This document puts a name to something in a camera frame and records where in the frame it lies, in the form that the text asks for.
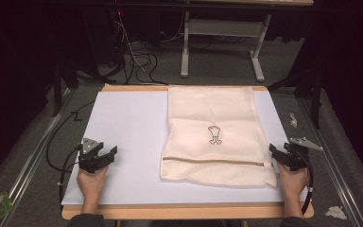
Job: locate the person's right hand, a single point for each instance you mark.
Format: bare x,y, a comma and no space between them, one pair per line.
293,183

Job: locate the metal floor rail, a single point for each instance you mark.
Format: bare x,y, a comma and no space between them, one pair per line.
331,160
31,160

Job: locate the person's left hand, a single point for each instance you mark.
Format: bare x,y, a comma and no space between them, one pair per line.
91,183

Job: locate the white board mat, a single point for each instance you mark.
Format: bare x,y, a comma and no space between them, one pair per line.
129,126

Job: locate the white metal desk frame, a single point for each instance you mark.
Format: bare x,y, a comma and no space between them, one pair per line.
223,27

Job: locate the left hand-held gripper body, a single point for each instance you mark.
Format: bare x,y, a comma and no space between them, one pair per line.
88,159

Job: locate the black zigzag tape piece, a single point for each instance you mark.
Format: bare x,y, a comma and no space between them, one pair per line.
76,116

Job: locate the crumpled white paper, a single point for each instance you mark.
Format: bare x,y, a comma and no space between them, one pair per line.
335,212

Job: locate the cream mesh laundry bag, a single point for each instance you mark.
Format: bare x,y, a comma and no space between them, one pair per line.
216,107

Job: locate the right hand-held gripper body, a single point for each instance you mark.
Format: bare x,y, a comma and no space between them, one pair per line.
296,156

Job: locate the black stand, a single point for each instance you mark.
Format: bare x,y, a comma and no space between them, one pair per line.
57,91
317,101

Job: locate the small white scrap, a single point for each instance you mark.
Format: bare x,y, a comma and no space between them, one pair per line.
293,120

